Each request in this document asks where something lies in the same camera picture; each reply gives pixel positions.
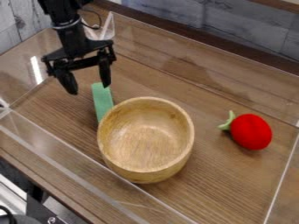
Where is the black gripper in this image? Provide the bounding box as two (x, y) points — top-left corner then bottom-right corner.
(42, 21), (117, 95)

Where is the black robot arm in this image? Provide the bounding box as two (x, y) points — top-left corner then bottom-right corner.
(38, 0), (118, 95)

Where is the green flat stick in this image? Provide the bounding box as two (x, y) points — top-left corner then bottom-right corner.
(91, 82), (115, 121)

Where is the brown wooden bowl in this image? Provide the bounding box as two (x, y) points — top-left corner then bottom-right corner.
(98, 96), (196, 184)

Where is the red toy strawberry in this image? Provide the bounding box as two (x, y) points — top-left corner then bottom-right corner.
(218, 110), (274, 151)

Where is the black metal stand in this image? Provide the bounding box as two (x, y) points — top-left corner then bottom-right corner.
(23, 186), (70, 224)

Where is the clear acrylic corner bracket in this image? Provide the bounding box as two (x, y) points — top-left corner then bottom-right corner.
(82, 13), (117, 40)

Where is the black cable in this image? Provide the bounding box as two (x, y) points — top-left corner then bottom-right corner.
(0, 204), (19, 224)

